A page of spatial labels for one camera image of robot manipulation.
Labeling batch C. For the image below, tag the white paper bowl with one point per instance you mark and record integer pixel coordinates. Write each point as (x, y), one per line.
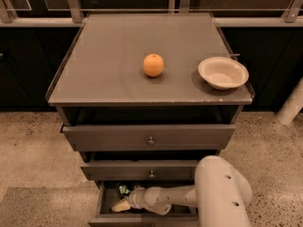
(223, 73)

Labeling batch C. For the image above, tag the grey middle drawer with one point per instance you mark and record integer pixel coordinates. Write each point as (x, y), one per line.
(179, 166)

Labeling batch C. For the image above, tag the orange fruit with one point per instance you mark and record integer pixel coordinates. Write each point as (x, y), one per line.
(153, 65)

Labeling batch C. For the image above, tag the grey drawer cabinet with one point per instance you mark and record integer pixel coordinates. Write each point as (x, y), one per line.
(104, 68)

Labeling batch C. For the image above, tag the metal window rail frame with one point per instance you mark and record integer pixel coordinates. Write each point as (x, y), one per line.
(225, 13)

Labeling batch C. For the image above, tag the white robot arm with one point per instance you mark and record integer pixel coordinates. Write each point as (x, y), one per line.
(220, 193)

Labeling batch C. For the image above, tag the grey drawer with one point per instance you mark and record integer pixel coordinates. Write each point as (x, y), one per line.
(179, 166)
(178, 216)
(149, 128)

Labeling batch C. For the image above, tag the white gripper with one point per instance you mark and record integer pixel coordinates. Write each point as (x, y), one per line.
(136, 197)

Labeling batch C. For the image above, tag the grey bottom drawer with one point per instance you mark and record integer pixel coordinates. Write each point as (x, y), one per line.
(178, 216)

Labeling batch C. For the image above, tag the grey top drawer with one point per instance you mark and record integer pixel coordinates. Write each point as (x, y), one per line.
(149, 128)

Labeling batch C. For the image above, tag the green soda can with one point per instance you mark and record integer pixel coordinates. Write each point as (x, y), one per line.
(123, 190)

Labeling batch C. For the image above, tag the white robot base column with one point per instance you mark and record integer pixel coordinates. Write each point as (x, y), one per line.
(292, 106)

